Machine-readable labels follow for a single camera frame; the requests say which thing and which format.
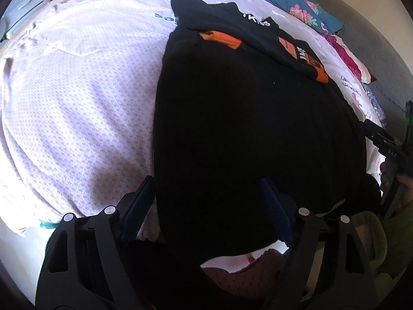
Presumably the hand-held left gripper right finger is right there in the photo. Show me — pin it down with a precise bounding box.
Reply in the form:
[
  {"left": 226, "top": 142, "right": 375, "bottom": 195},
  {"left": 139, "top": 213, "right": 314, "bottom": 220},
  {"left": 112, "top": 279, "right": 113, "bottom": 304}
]
[{"left": 258, "top": 177, "right": 378, "bottom": 310}]

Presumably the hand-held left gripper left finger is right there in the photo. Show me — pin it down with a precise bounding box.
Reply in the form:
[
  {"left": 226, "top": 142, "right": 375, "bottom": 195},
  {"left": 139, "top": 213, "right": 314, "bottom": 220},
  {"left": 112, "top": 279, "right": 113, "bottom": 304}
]
[{"left": 35, "top": 175, "right": 157, "bottom": 310}]

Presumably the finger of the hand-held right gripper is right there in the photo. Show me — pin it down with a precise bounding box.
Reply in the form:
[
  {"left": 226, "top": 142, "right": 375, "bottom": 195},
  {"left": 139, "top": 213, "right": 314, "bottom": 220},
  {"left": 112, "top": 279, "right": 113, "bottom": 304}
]
[{"left": 364, "top": 119, "right": 396, "bottom": 143}]

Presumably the black long-sleeve sweater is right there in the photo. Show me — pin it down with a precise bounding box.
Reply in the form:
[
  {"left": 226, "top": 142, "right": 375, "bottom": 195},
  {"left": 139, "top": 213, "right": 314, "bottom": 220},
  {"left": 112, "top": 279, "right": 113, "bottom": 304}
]
[{"left": 152, "top": 0, "right": 381, "bottom": 265}]

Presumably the person's right hand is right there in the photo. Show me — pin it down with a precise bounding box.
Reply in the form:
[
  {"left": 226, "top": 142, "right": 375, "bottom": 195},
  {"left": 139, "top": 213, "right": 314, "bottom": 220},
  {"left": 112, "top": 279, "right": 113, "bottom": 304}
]
[{"left": 395, "top": 172, "right": 413, "bottom": 207}]

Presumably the grey padded headboard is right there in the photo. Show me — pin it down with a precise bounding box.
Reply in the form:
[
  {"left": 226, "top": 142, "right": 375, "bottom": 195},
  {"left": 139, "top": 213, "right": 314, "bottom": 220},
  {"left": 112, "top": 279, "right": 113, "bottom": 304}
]
[{"left": 310, "top": 0, "right": 413, "bottom": 156}]

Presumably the pink dotted garment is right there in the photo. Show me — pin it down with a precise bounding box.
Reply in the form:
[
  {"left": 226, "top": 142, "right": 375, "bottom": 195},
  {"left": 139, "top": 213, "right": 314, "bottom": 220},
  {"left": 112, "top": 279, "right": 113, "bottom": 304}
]
[{"left": 200, "top": 247, "right": 291, "bottom": 298}]

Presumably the green fleece clothing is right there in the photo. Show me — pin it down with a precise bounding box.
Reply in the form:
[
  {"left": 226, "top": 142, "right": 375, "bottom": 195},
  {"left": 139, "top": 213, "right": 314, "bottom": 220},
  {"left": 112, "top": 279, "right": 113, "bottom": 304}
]
[{"left": 350, "top": 211, "right": 388, "bottom": 265}]

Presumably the red patterned pillow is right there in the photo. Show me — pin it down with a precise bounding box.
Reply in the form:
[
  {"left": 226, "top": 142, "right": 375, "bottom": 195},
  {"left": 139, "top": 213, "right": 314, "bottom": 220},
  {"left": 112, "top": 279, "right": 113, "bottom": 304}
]
[{"left": 323, "top": 34, "right": 376, "bottom": 84}]

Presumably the pink printed bed sheet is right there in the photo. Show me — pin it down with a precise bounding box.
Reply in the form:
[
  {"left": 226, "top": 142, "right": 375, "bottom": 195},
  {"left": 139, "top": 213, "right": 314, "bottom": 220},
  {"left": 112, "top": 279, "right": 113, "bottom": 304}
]
[{"left": 0, "top": 0, "right": 388, "bottom": 236}]

